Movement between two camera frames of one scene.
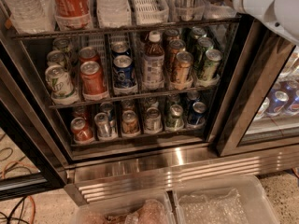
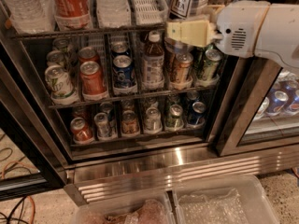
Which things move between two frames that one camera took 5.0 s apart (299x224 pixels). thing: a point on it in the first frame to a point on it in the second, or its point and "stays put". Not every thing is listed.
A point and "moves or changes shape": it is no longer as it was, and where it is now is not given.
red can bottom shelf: x=81 y=132 stays put
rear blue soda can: x=120 y=49 stays put
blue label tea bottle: x=190 y=3 moves or changes shape
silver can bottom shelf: x=103 y=125 stays put
